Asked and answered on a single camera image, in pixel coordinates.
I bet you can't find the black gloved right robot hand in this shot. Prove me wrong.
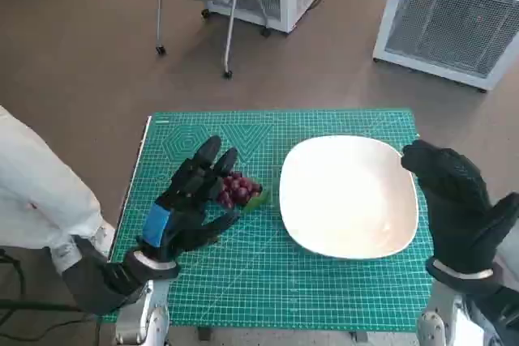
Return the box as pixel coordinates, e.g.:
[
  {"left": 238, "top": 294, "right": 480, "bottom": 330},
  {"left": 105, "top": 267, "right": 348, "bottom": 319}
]
[{"left": 400, "top": 139, "right": 519, "bottom": 277}]

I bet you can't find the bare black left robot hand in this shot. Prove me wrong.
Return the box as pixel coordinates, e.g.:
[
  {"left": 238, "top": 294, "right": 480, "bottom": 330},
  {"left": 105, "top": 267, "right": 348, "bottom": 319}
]
[{"left": 139, "top": 135, "right": 241, "bottom": 265}]

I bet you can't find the red toy grape bunch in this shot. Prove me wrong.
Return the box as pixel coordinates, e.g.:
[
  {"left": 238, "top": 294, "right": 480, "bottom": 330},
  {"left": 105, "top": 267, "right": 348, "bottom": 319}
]
[{"left": 216, "top": 171, "right": 273, "bottom": 212}]

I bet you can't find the white square plate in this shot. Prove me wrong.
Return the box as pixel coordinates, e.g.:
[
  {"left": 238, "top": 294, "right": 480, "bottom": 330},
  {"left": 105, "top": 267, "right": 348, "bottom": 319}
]
[{"left": 278, "top": 136, "right": 419, "bottom": 260}]

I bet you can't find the green cutting mat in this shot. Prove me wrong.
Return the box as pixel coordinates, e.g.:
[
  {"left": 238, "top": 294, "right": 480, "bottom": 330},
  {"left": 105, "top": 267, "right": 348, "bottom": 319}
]
[{"left": 108, "top": 109, "right": 433, "bottom": 330}]

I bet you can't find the person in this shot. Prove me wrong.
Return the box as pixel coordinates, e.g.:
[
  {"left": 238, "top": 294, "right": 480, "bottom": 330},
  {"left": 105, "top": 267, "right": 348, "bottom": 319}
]
[{"left": 0, "top": 105, "right": 118, "bottom": 274}]

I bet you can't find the large white mesh cabinet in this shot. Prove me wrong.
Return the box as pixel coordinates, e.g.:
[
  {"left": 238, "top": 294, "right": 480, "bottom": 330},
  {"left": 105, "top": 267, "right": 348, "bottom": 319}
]
[{"left": 372, "top": 0, "right": 519, "bottom": 94}]

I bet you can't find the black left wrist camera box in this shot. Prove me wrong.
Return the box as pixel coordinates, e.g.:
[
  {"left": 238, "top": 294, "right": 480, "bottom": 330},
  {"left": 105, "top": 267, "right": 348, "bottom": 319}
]
[{"left": 60, "top": 236, "right": 152, "bottom": 317}]

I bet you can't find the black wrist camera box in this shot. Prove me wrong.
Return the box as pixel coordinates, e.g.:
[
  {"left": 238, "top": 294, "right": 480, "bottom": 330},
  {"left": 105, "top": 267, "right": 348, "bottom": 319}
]
[
  {"left": 461, "top": 285, "right": 519, "bottom": 346},
  {"left": 60, "top": 236, "right": 152, "bottom": 317}
]

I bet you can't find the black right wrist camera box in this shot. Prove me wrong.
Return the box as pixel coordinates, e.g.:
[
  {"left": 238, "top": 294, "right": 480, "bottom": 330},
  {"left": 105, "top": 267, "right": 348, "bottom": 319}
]
[{"left": 461, "top": 285, "right": 519, "bottom": 346}]

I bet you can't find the thin black cable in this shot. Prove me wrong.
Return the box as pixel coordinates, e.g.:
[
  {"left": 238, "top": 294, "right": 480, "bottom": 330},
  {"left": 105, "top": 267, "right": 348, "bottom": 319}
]
[{"left": 0, "top": 247, "right": 26, "bottom": 307}]

